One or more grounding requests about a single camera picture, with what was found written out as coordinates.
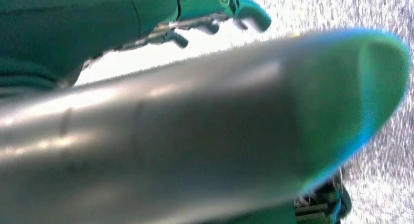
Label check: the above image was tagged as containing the dark robot body part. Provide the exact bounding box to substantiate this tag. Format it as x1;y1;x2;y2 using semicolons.
292;169;353;224

